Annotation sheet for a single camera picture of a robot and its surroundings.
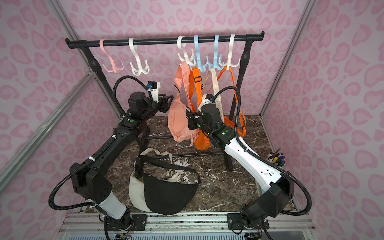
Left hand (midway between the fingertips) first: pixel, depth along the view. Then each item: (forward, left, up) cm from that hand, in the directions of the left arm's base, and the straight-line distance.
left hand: (171, 94), depth 74 cm
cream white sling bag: (-27, +1, -37) cm, 46 cm away
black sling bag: (-38, +5, -36) cm, 53 cm away
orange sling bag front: (-11, -16, -24) cm, 31 cm away
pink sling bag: (-3, -1, -20) cm, 21 cm away
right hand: (-9, -9, -5) cm, 14 cm away
